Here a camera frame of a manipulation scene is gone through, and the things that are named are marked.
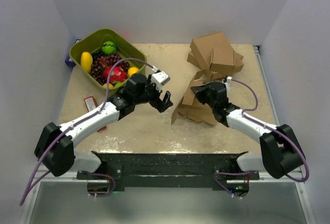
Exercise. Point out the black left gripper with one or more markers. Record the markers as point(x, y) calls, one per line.
point(161, 106)

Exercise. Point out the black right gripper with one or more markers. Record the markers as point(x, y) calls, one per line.
point(199, 91)

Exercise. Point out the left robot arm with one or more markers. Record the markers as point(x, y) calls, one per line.
point(55, 148)

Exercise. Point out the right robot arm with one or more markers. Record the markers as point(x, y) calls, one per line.
point(281, 153)

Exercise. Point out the blue box behind basket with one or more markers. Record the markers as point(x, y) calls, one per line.
point(69, 62)

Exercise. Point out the orange fruit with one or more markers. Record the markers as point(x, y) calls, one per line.
point(132, 70)

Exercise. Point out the red dragon fruit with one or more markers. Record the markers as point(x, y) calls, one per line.
point(118, 75)

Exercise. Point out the small yellow fruit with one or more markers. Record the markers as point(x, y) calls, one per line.
point(108, 85)

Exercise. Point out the red snack packet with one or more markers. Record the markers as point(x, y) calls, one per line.
point(90, 103)

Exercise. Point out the dark purple grape bunch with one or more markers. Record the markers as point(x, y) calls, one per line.
point(102, 61)

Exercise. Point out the green apple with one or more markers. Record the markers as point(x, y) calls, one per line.
point(109, 47)

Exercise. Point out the yellow mango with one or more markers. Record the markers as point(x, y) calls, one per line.
point(86, 61)

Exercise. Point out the green plastic basket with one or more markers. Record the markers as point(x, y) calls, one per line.
point(94, 42)

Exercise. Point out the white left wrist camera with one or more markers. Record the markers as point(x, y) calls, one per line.
point(160, 79)

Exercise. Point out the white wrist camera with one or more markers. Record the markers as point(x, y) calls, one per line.
point(160, 79)
point(227, 85)

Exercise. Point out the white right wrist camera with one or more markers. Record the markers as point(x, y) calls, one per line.
point(227, 85)

